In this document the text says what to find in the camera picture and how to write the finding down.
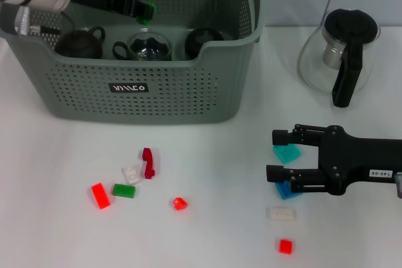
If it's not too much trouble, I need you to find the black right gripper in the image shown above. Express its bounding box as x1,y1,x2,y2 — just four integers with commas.
266,124,402,196

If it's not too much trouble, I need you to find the green toy brick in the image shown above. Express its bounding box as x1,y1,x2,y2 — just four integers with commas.
112,183,138,200
137,2,158,26

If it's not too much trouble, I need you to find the red sloped toy brick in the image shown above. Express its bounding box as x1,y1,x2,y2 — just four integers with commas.
172,197,189,212

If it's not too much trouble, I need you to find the dark red curved toy piece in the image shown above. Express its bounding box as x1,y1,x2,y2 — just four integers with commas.
139,147,156,180

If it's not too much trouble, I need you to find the white toy brick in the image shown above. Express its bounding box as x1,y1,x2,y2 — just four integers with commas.
121,166,142,186
266,206,298,223

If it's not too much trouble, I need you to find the long red toy brick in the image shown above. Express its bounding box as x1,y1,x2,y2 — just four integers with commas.
90,182,112,210

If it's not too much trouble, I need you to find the grey perforated storage bin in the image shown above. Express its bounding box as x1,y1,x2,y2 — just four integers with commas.
0,0,268,126

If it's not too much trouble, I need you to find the teal square toy plate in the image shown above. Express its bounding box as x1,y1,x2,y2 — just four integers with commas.
272,144,302,164

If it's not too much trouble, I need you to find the blue square toy plate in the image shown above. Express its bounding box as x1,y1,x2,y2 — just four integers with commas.
275,181,302,200

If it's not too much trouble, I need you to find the black clay teapot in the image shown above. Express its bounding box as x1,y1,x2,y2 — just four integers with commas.
55,25,106,60

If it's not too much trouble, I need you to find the red square toy brick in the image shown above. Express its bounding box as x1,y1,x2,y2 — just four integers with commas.
275,239,296,255

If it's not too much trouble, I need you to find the glass teapot black handle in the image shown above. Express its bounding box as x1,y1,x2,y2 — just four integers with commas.
297,8,381,109

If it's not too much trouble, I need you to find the silver cable connector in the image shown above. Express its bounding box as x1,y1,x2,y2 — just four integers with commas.
14,6,33,36
394,172,402,200

